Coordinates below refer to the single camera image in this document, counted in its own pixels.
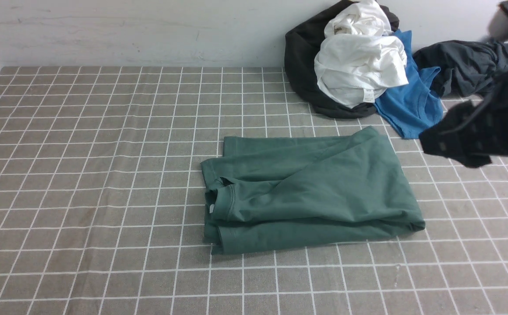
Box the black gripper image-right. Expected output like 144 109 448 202
419 73 508 169

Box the green long-sleeved shirt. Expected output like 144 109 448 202
201 127 426 255

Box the white crumpled shirt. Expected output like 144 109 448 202
314 0 408 108

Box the dark grey crumpled shirt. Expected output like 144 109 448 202
413 38 508 97

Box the blue t-shirt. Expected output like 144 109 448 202
374 30 444 139

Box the grey checked tablecloth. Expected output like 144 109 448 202
0 66 508 315

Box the black garment in pile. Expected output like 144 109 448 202
284 0 399 119

